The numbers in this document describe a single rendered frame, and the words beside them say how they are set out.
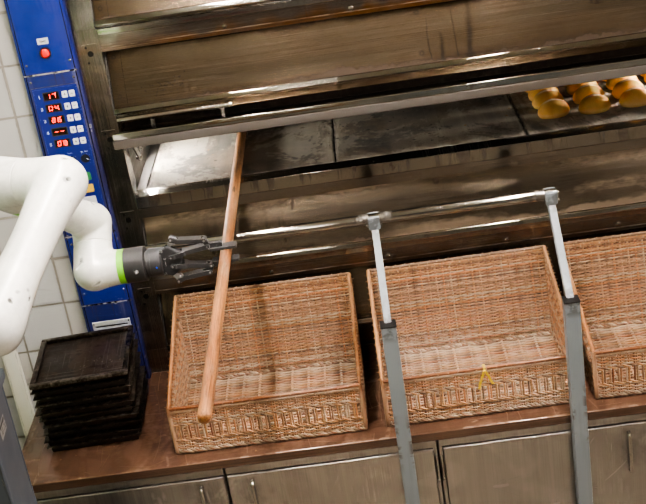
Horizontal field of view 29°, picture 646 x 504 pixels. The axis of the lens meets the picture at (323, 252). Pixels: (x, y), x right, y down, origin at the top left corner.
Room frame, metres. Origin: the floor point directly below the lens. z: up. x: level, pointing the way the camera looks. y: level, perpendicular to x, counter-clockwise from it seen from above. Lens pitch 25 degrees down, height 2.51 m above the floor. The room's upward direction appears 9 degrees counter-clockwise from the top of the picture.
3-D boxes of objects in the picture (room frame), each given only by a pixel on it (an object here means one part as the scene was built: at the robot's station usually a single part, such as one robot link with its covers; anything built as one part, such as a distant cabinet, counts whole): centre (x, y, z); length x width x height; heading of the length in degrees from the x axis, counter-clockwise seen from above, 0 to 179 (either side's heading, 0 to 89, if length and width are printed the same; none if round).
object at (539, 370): (3.21, -0.39, 0.72); 0.56 x 0.49 x 0.28; 87
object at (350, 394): (3.24, 0.21, 0.72); 0.56 x 0.49 x 0.28; 87
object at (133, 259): (3.00, 0.48, 1.19); 0.12 x 0.06 x 0.09; 177
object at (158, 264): (2.99, 0.41, 1.19); 0.09 x 0.07 x 0.08; 87
